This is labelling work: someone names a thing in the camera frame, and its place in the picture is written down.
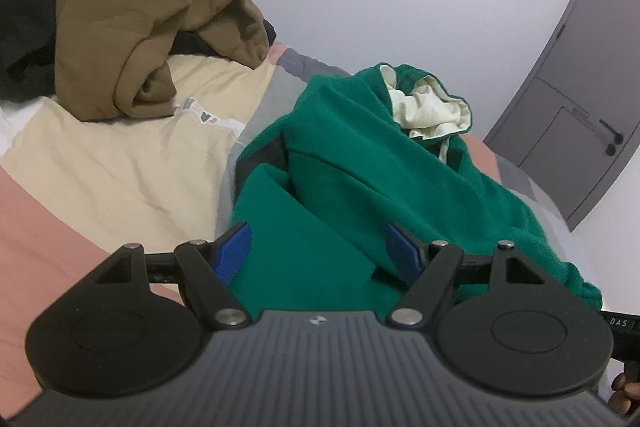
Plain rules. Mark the grey door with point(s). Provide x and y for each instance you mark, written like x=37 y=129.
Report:
x=590 y=57

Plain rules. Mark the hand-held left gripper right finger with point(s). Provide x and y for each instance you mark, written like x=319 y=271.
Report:
x=404 y=252

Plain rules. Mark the colour block bed cover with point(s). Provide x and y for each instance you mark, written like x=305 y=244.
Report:
x=115 y=172

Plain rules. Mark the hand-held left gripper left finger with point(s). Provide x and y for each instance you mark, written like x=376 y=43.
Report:
x=232 y=252

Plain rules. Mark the black door lock knob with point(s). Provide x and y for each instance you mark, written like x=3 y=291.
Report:
x=611 y=150

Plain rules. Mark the green hoodie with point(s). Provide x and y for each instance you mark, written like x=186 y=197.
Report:
x=350 y=167

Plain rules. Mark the person's right hand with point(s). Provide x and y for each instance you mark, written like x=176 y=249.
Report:
x=625 y=397

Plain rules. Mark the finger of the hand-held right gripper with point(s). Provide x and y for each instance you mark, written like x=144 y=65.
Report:
x=622 y=323

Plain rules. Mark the brown garment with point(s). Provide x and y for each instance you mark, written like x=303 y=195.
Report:
x=110 y=32

